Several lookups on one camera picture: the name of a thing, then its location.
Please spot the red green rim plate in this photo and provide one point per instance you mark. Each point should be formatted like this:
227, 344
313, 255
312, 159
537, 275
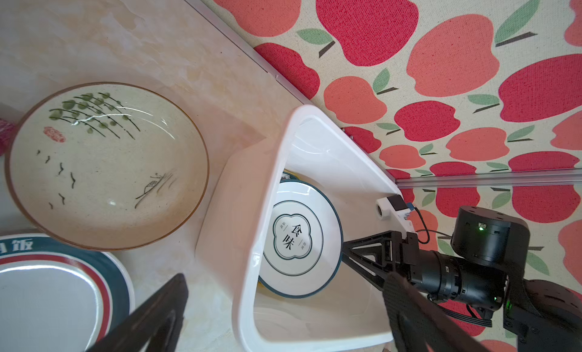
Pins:
55, 297

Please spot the left aluminium frame post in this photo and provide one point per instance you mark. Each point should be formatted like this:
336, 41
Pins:
201, 8

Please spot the white plate black rings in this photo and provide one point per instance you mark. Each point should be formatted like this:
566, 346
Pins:
300, 238

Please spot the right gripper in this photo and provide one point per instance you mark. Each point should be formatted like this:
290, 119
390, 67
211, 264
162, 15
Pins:
474, 277

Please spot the white plastic bin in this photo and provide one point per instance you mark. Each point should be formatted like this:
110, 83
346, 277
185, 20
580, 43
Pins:
349, 313

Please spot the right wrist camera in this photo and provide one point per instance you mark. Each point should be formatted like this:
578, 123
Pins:
393, 208

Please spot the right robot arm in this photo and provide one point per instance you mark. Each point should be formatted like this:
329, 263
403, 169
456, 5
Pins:
427, 294

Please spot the purple snack bag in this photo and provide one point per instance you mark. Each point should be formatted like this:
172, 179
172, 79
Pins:
7, 132

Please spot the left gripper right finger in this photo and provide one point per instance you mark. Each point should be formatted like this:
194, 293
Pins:
418, 325

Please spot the right aluminium frame post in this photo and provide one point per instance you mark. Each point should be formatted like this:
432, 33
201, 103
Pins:
530, 178

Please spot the beige willow pattern plate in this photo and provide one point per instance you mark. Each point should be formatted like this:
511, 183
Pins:
107, 166

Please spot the aluminium frame post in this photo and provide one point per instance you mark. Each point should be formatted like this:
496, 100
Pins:
530, 178
201, 8

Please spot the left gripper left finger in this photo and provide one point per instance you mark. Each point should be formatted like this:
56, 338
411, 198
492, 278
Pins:
154, 326

